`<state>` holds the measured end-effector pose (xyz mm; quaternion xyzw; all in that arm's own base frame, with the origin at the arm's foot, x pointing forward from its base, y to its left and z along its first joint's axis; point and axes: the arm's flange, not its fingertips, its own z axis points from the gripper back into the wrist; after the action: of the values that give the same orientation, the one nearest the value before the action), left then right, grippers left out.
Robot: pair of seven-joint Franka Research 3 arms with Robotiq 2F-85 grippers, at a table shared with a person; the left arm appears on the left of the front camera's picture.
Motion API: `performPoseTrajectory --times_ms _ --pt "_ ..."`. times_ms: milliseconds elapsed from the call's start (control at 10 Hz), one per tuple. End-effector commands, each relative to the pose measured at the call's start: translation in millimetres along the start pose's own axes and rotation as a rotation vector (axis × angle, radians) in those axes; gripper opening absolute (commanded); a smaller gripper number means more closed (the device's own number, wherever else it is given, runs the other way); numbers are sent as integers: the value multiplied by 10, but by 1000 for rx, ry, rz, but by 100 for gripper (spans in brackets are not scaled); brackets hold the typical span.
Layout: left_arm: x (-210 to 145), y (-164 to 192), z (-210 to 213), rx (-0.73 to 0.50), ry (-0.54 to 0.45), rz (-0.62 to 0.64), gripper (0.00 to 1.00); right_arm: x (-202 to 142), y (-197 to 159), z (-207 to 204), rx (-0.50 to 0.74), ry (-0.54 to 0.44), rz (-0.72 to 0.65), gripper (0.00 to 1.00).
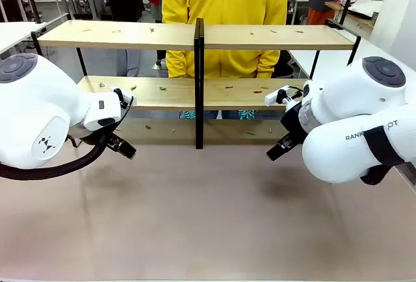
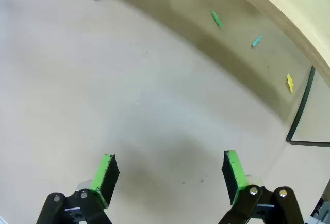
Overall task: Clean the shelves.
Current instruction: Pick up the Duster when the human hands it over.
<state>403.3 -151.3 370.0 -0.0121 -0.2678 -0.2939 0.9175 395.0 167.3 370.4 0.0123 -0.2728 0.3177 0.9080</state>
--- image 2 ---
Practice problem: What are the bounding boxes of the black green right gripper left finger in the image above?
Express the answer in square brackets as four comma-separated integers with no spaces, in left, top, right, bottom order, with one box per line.
[36,153,121,224]

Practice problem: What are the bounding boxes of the yellow paper scrap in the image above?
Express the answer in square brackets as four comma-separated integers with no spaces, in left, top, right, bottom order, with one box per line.
[286,73,295,93]

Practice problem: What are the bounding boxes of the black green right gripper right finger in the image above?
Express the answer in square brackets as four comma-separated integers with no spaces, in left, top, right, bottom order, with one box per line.
[219,150,305,224]

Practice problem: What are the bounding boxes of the green paper scrap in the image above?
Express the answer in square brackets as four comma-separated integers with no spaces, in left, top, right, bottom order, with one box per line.
[211,10,223,28]

